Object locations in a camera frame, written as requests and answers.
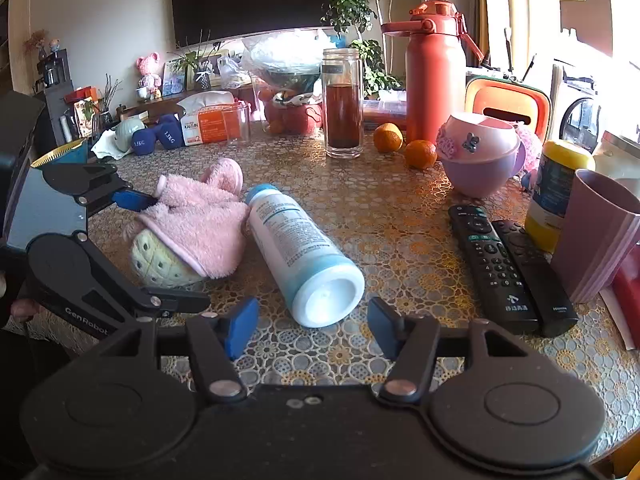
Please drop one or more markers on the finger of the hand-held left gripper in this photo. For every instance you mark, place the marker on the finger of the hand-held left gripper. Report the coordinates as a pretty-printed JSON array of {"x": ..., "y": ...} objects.
[
  {"x": 175, "y": 302},
  {"x": 132, "y": 199}
]

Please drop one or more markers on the orange and white tissue box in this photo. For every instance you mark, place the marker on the orange and white tissue box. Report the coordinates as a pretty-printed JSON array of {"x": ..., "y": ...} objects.
[{"x": 207, "y": 122}]

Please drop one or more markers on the pink plush toy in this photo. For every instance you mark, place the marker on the pink plush toy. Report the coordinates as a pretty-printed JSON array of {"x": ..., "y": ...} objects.
[{"x": 531, "y": 147}]

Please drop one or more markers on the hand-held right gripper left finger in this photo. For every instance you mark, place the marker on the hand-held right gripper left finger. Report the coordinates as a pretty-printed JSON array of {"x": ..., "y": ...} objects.
[{"x": 243, "y": 329}]

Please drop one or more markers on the orange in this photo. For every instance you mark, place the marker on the orange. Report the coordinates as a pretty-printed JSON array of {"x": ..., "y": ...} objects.
[
  {"x": 388, "y": 138},
  {"x": 421, "y": 155}
]

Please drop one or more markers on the glass tea bottle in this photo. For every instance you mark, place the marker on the glass tea bottle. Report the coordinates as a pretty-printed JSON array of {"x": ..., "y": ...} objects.
[{"x": 342, "y": 110}]

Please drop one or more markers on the flat red box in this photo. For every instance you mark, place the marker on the flat red box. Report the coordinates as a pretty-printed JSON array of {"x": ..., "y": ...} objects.
[{"x": 382, "y": 112}]

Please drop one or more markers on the large red water bottle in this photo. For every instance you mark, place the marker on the large red water bottle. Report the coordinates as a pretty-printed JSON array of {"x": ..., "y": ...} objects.
[{"x": 432, "y": 85}]

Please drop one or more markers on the mauve plastic cup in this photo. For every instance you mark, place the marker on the mauve plastic cup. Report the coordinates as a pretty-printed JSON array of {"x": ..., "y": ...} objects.
[{"x": 595, "y": 240}]

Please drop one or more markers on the pink teddy bear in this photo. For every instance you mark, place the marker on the pink teddy bear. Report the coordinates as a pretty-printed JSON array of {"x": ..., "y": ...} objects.
[{"x": 149, "y": 75}]

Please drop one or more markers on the clear drinking glass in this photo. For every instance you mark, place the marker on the clear drinking glass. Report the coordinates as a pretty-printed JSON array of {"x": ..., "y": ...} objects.
[{"x": 240, "y": 125}]

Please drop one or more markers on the white cloth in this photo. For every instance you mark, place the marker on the white cloth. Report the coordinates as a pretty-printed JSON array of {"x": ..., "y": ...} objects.
[{"x": 104, "y": 144}]

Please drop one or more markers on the black television screen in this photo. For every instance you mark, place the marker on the black television screen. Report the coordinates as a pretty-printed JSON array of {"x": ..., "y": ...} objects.
[{"x": 255, "y": 0}]

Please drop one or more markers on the white plastic bag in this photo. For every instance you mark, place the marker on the white plastic bag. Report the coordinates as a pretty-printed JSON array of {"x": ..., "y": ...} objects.
[{"x": 231, "y": 72}]

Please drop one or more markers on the white washing machine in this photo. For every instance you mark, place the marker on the white washing machine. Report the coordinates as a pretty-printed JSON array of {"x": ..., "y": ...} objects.
[{"x": 577, "y": 110}]

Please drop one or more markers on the picture frame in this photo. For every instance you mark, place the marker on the picture frame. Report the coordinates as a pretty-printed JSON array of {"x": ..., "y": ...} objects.
[{"x": 174, "y": 77}]

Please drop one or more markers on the beige curtain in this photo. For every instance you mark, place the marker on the beige curtain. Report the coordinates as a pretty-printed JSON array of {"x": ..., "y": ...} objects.
[{"x": 465, "y": 10}]

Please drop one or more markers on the small plant in vase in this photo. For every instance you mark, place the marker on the small plant in vase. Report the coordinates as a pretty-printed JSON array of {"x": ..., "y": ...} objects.
[{"x": 200, "y": 67}]

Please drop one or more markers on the black remote control with buttons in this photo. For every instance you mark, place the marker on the black remote control with buttons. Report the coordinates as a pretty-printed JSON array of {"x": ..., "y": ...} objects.
[{"x": 492, "y": 270}]

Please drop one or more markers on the red fruit pile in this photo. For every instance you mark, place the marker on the red fruit pile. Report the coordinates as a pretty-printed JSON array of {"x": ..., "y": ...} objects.
[{"x": 295, "y": 115}]

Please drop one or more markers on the yellow bottle with blue label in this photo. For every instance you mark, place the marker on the yellow bottle with blue label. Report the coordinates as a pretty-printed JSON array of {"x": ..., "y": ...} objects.
[{"x": 552, "y": 190}]

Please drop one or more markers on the dried flowers in vase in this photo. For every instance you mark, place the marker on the dried flowers in vase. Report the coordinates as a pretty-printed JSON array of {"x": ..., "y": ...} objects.
[{"x": 37, "y": 42}]

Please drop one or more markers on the green potted tree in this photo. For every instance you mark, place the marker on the green potted tree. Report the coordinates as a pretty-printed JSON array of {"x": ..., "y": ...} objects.
[{"x": 350, "y": 10}]

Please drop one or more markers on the small white cup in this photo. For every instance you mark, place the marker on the small white cup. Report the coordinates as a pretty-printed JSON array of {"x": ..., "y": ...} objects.
[{"x": 142, "y": 93}]

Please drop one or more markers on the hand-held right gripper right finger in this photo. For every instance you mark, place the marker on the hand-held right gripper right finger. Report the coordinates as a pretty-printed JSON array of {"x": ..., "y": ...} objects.
[{"x": 384, "y": 329}]

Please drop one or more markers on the pale green helmet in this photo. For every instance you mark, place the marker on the pale green helmet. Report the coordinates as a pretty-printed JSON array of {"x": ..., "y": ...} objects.
[{"x": 129, "y": 132}]

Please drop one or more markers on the purple lidded cup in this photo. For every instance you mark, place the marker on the purple lidded cup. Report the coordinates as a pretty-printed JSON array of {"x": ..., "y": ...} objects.
[{"x": 475, "y": 170}]

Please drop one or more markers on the plain black remote control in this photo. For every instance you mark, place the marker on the plain black remote control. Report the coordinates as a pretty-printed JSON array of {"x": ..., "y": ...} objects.
[{"x": 540, "y": 285}]

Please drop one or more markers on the orange chair back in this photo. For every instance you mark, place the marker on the orange chair back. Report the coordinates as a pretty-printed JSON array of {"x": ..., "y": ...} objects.
[{"x": 505, "y": 102}]

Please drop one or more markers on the cream perforated soft toy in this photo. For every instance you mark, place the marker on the cream perforated soft toy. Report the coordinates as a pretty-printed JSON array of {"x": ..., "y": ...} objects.
[{"x": 160, "y": 260}]

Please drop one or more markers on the blue dumbbell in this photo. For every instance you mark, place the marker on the blue dumbbell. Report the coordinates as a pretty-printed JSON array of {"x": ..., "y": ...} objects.
[
  {"x": 167, "y": 134},
  {"x": 141, "y": 141}
]

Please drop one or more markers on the black coffee machine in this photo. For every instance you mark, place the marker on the black coffee machine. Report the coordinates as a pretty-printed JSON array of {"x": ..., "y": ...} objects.
[{"x": 52, "y": 95}]

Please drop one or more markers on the wooden television cabinet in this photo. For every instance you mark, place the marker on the wooden television cabinet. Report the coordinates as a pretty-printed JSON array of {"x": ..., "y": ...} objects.
[{"x": 165, "y": 105}]

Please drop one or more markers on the vase with twigs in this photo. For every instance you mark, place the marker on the vase with twigs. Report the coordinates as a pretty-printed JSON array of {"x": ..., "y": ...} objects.
[{"x": 107, "y": 105}]

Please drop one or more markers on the white and blue bottle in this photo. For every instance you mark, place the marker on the white and blue bottle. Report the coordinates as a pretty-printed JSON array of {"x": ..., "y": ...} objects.
[{"x": 295, "y": 255}]

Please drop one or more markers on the white container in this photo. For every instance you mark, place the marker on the white container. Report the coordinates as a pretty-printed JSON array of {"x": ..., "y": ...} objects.
[{"x": 617, "y": 157}]

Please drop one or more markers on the pink fluffy towel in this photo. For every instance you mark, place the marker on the pink fluffy towel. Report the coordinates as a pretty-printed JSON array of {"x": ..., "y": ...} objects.
[{"x": 200, "y": 220}]

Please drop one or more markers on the person's left hand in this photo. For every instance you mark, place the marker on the person's left hand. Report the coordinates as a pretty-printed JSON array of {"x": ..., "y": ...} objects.
[{"x": 25, "y": 309}]

